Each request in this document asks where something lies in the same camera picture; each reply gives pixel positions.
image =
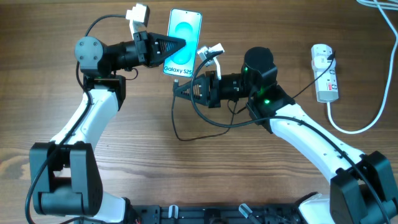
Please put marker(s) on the white charger plug adapter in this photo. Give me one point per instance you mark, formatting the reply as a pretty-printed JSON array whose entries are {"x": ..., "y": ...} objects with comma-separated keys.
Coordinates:
[{"x": 323, "y": 62}]

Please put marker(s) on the black mounting rail base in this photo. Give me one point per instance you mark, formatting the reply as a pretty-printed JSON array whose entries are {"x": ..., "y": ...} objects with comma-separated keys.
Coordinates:
[{"x": 279, "y": 213}]

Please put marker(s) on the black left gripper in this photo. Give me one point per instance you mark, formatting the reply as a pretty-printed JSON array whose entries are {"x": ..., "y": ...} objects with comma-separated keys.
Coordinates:
[{"x": 149, "y": 50}]

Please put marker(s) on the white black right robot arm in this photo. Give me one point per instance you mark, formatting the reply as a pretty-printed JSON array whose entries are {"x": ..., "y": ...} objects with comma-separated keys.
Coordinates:
[{"x": 362, "y": 186}]

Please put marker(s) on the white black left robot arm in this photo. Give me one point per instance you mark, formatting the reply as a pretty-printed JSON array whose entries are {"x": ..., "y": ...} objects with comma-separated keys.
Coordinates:
[{"x": 65, "y": 180}]

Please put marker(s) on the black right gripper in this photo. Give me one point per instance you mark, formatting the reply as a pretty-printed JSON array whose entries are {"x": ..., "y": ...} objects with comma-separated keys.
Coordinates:
[{"x": 214, "y": 100}]

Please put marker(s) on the white power strip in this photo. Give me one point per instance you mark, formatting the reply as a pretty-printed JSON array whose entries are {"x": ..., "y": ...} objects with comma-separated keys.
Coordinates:
[{"x": 326, "y": 86}]

